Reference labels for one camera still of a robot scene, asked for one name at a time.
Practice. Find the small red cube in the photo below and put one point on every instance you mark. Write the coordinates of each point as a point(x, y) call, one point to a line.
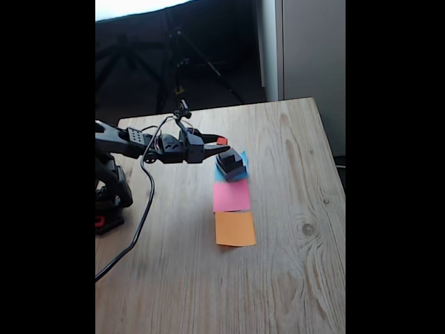
point(222, 141)

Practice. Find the small black cube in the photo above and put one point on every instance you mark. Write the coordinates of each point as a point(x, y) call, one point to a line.
point(229, 155)

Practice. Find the medium black cube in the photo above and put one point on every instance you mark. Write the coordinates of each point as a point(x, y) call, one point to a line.
point(238, 160)

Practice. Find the large grey cube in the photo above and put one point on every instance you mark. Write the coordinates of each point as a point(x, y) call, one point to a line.
point(238, 173)

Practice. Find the blue paper sheet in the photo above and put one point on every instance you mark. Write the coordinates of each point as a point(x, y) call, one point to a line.
point(245, 156)

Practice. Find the pink paper sheet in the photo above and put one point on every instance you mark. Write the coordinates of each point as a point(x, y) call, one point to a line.
point(231, 196)

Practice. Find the orange paper sheet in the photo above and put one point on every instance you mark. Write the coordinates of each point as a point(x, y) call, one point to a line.
point(234, 228)

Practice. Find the black tripod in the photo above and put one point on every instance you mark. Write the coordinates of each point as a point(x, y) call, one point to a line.
point(180, 62)

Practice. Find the black light stand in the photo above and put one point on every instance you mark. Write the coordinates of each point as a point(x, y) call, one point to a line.
point(133, 64)

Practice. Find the red table clamp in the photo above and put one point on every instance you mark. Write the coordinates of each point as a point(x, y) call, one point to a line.
point(99, 222)

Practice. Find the white cabinet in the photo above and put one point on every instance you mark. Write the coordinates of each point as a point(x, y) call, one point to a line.
point(313, 52)

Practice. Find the bright white light panel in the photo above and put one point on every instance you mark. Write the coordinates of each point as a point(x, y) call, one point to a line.
point(132, 7)

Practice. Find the small gripper camera board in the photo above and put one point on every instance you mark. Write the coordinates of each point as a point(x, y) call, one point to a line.
point(182, 109)

